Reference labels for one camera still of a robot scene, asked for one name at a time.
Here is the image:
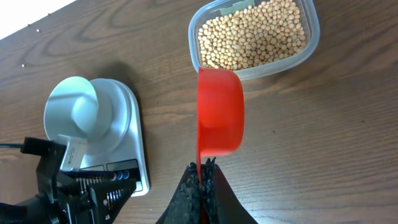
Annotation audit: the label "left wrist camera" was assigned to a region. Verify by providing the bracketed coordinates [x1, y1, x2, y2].
[55, 134, 88, 172]

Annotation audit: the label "grey round bowl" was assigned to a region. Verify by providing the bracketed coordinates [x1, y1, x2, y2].
[44, 77, 98, 140]

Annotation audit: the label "clear plastic soybean container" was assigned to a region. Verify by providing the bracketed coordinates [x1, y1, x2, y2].
[188, 0, 320, 80]

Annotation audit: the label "soybeans in container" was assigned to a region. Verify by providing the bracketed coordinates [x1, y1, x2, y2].
[197, 0, 307, 71]

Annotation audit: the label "white digital kitchen scale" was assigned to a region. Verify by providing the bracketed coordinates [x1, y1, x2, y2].
[79, 78, 150, 197]

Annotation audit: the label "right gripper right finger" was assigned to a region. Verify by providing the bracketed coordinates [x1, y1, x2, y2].
[201, 157, 257, 224]

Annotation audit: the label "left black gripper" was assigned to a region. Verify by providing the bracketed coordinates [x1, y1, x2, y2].
[1, 137, 136, 224]

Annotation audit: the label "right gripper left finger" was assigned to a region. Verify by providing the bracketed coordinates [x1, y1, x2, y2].
[156, 162, 201, 224]

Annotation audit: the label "red plastic measuring scoop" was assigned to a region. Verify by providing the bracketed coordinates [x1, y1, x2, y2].
[196, 67, 244, 182]

